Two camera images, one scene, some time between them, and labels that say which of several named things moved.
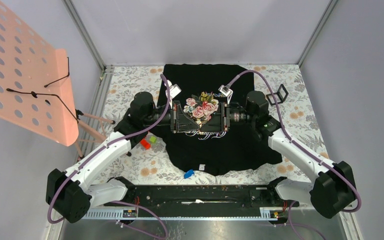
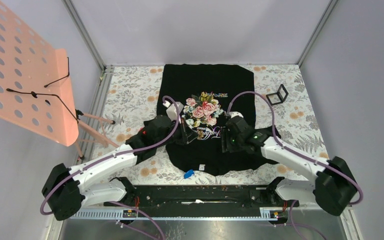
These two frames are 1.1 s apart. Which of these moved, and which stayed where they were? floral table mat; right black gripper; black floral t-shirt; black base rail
Moved: right black gripper
Stayed: black base rail; floral table mat; black floral t-shirt
